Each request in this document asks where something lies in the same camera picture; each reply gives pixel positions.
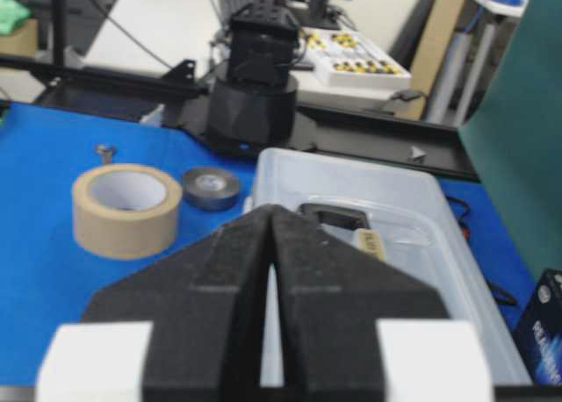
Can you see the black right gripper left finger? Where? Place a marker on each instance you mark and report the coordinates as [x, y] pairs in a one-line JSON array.
[[206, 303]]

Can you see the green cloth bundle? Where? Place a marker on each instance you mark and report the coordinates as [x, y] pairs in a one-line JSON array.
[[13, 14]]

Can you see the small metal screw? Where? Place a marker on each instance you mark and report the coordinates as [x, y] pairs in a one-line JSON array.
[[106, 153]]

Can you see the translucent plastic tool box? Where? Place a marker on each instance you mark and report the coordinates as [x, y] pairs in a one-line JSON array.
[[417, 229]]

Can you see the black tool in box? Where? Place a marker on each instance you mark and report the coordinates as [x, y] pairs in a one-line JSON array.
[[345, 218]]

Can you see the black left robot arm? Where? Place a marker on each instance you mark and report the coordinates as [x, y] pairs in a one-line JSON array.
[[254, 101]]

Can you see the grey tape roll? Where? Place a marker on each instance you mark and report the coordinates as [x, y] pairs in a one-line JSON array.
[[211, 189]]

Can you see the black metal table rail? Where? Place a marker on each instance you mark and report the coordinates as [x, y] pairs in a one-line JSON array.
[[437, 150]]

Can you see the green upright panel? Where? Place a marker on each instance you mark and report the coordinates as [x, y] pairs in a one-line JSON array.
[[514, 138]]

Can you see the black and blue carton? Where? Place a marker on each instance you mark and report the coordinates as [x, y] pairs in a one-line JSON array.
[[538, 332]]

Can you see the white tray of small parts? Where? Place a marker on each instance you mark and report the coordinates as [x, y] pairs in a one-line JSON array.
[[348, 59]]

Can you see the white board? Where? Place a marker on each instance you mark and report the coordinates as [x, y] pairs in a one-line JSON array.
[[148, 37]]

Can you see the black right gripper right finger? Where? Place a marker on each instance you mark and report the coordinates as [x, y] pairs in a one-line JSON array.
[[330, 296]]

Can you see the beige masking tape roll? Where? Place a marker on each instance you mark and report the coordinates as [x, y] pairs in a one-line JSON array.
[[125, 211]]

